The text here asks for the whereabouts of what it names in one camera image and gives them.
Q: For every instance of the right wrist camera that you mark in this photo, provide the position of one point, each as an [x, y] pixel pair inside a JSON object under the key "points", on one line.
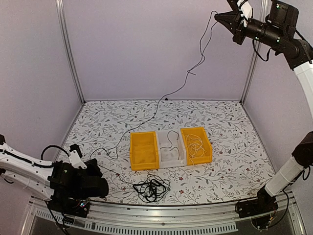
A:
{"points": [[242, 7]]}

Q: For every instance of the left yellow bin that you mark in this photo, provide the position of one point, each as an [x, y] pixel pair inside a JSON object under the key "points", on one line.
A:
{"points": [[144, 151]]}

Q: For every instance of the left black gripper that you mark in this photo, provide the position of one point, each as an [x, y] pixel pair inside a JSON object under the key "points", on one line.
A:
{"points": [[92, 165]]}

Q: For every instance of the clear plastic bin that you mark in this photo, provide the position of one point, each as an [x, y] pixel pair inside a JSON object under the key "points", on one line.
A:
{"points": [[171, 149]]}

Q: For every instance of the floral table mat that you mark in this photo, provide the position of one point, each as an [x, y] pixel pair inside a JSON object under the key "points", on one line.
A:
{"points": [[239, 168]]}

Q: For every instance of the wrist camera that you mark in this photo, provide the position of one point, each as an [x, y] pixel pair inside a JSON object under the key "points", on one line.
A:
{"points": [[242, 7], [75, 157]]}

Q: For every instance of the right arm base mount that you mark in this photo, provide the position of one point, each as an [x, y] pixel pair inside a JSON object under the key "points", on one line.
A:
{"points": [[262, 210]]}

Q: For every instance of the right aluminium frame post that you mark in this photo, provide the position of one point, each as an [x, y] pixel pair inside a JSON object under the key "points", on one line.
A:
{"points": [[254, 58]]}

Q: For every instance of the right yellow bin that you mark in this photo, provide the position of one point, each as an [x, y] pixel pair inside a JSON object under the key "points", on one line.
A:
{"points": [[198, 148]]}

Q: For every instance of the yellow bin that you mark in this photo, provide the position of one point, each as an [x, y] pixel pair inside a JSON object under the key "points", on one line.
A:
{"points": [[144, 151], [198, 148]]}

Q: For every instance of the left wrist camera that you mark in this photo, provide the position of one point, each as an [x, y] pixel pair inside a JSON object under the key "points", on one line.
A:
{"points": [[75, 157]]}

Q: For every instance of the front aluminium rail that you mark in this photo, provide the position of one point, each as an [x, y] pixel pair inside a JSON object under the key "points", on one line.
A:
{"points": [[207, 219]]}

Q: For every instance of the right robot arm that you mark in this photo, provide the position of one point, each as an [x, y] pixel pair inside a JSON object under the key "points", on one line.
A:
{"points": [[279, 96]]}

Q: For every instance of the left aluminium frame post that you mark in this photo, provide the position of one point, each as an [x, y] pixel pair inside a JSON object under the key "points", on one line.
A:
{"points": [[68, 50]]}

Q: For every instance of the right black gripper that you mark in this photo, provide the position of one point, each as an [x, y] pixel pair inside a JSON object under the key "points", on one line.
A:
{"points": [[234, 20]]}

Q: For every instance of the aluminium frame post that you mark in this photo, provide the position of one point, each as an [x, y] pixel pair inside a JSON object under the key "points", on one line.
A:
{"points": [[68, 50], [254, 58]]}

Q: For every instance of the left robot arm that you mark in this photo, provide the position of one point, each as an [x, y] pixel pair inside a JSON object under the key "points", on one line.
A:
{"points": [[66, 187]]}

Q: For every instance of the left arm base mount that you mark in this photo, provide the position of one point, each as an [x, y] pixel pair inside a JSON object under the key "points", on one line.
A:
{"points": [[75, 207]]}

